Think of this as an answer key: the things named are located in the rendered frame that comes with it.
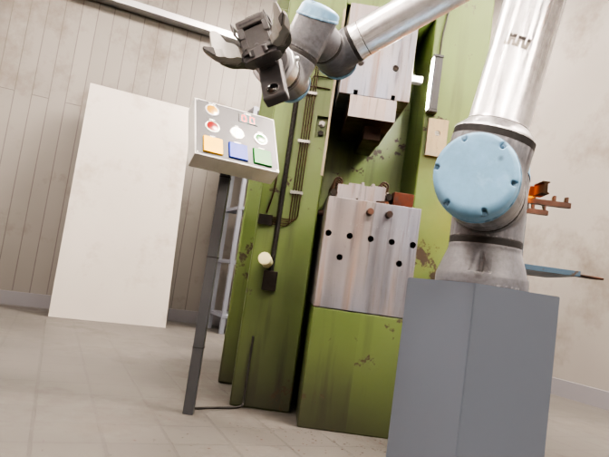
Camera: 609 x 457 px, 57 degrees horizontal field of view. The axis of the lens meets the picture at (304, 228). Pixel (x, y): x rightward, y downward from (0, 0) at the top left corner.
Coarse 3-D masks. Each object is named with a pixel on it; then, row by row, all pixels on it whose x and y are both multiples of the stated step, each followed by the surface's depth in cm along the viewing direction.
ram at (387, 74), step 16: (352, 16) 240; (416, 32) 240; (384, 48) 239; (400, 48) 239; (368, 64) 238; (384, 64) 238; (400, 64) 239; (336, 80) 273; (352, 80) 237; (368, 80) 237; (384, 80) 238; (400, 80) 238; (416, 80) 258; (336, 96) 250; (368, 96) 237; (384, 96) 237; (400, 96) 237; (336, 112) 265; (400, 112) 252
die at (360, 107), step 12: (360, 96) 237; (348, 108) 237; (360, 108) 236; (372, 108) 236; (384, 108) 237; (348, 120) 242; (360, 120) 239; (372, 120) 237; (384, 120) 236; (348, 132) 261; (360, 132) 258; (384, 132) 253
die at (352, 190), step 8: (344, 184) 233; (352, 184) 233; (360, 184) 233; (344, 192) 233; (352, 192) 233; (360, 192) 233; (368, 192) 233; (376, 192) 233; (384, 192) 233; (368, 200) 233; (376, 200) 233
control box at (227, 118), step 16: (192, 112) 215; (208, 112) 215; (224, 112) 220; (240, 112) 224; (192, 128) 211; (224, 128) 215; (240, 128) 220; (256, 128) 224; (272, 128) 228; (192, 144) 207; (224, 144) 211; (256, 144) 219; (272, 144) 223; (192, 160) 205; (208, 160) 206; (224, 160) 207; (240, 160) 210; (272, 160) 218; (240, 176) 216; (256, 176) 217; (272, 176) 218
